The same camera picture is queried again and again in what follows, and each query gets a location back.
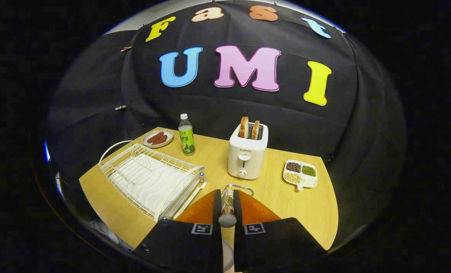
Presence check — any spoon with reddish handle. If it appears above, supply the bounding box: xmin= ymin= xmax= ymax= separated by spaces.
xmin=218 ymin=193 xmax=237 ymax=228

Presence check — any white wire dish rack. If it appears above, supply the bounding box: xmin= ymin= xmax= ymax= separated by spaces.
xmin=98 ymin=140 xmax=207 ymax=222

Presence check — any black backdrop cloth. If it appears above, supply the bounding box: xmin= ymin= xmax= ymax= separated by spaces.
xmin=47 ymin=0 xmax=406 ymax=247

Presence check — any small grey saucer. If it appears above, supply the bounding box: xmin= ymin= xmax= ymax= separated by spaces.
xmin=142 ymin=129 xmax=174 ymax=148

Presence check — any chrome wire basket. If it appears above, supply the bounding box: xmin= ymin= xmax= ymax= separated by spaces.
xmin=221 ymin=184 xmax=255 ymax=207

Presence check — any grey round plate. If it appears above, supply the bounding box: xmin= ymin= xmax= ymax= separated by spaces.
xmin=222 ymin=240 xmax=234 ymax=272

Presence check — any white divided bean dish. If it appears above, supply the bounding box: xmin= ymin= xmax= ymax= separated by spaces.
xmin=283 ymin=160 xmax=318 ymax=191

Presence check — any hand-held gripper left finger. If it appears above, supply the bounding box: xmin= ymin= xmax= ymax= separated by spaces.
xmin=134 ymin=190 xmax=224 ymax=273

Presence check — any green label drink bottle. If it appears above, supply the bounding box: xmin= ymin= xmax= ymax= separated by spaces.
xmin=178 ymin=113 xmax=196 ymax=156

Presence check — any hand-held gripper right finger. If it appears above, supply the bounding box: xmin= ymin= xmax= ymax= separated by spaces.
xmin=233 ymin=190 xmax=326 ymax=272

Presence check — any white toaster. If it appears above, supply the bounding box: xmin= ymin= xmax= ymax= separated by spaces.
xmin=228 ymin=122 xmax=269 ymax=180

